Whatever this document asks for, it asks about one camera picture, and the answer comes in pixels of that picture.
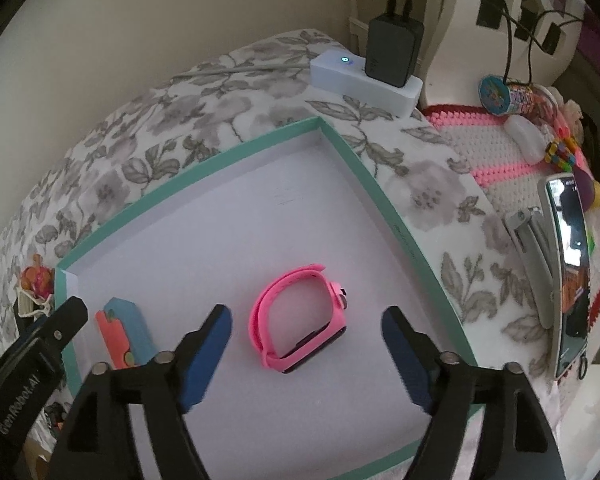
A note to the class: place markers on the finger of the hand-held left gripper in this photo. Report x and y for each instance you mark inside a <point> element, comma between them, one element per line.
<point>70,317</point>

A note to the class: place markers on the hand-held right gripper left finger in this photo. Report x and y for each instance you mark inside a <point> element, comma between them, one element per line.
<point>205,355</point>

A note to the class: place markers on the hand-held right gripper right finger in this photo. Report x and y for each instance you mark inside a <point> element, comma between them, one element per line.
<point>405,360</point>

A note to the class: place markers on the blue and orange utility knife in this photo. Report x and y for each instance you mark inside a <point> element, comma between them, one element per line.
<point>130,320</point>

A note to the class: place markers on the pink smartwatch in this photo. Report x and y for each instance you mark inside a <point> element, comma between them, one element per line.
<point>337,312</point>

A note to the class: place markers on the teal cardboard box lid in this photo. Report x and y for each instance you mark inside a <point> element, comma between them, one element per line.
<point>230,210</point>

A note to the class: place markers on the small pink doll toy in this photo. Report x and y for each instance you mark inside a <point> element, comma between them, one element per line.
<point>35,277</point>

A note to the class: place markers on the grey phone stand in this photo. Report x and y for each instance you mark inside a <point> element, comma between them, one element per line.
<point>535,260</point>

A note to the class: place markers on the smartphone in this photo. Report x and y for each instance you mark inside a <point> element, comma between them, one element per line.
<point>572,260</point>

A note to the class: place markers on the floral grey white blanket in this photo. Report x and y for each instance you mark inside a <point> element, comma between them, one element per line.
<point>130,125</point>

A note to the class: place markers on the pink white crochet mat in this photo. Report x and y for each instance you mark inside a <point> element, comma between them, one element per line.
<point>485,140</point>

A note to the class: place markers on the purple and yellow ball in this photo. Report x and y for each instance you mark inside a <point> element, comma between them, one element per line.
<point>590,187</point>

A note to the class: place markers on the white plastic case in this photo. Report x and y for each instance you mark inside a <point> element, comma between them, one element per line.
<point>525,135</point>

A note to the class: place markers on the colourful bead toy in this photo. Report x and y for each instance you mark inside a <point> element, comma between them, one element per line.
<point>560,152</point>

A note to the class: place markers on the colourful cylindrical tin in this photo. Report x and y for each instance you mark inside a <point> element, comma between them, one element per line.
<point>495,94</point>

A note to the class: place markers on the white power strip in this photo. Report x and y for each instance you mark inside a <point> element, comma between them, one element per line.
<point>340,77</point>

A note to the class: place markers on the white furniture with square holes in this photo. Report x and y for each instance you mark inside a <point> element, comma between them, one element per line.
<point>455,25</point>

